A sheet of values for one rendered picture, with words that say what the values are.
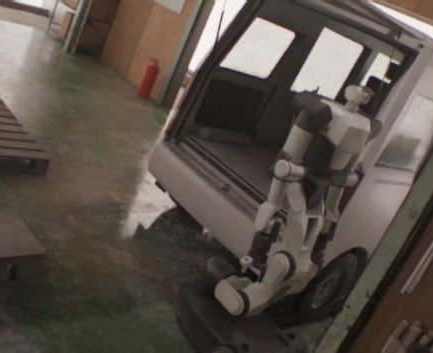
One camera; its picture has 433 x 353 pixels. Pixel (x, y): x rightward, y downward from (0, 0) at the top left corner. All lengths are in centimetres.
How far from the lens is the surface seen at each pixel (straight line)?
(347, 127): 228
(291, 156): 223
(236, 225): 307
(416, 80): 288
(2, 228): 272
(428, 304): 112
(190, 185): 334
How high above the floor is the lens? 161
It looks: 20 degrees down
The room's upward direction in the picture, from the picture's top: 24 degrees clockwise
